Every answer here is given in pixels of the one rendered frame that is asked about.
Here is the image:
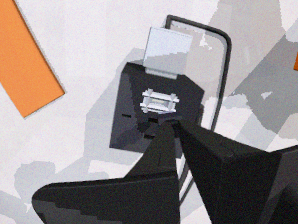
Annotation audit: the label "orange flat rectangular block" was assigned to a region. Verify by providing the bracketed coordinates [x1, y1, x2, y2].
[0, 0, 65, 117]

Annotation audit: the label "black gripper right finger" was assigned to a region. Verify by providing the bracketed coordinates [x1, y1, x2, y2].
[178, 120, 298, 224]

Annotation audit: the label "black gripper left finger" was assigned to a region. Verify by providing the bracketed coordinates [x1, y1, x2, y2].
[31, 121, 181, 224]

